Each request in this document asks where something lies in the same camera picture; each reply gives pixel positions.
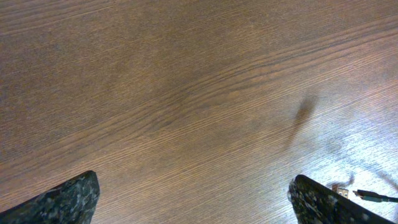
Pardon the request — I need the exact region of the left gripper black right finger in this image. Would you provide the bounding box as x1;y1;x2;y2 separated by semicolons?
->
288;174;392;224

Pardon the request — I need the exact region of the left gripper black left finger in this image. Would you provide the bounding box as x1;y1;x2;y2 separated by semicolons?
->
1;170;100;224

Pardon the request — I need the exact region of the thin black micro-USB cable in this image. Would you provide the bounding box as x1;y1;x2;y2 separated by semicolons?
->
353;189;398;203

